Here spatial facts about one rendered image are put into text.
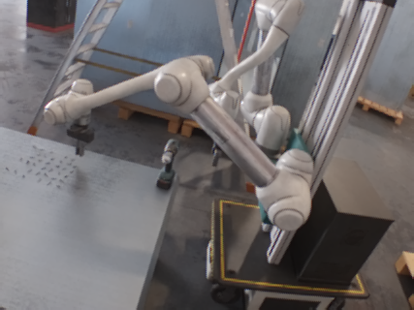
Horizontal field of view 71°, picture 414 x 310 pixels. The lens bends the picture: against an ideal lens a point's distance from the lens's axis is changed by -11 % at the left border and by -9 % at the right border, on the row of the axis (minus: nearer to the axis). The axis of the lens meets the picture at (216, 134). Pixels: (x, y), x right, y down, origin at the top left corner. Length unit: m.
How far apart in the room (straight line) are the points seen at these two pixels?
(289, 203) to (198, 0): 2.44
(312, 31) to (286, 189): 2.27
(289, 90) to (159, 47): 1.39
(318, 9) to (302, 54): 0.46
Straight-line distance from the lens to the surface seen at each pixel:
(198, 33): 3.25
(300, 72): 3.29
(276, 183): 1.16
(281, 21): 1.59
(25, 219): 1.45
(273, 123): 1.74
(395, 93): 7.21
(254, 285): 1.77
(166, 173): 1.62
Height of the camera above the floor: 1.66
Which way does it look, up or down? 27 degrees down
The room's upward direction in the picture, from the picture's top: 15 degrees clockwise
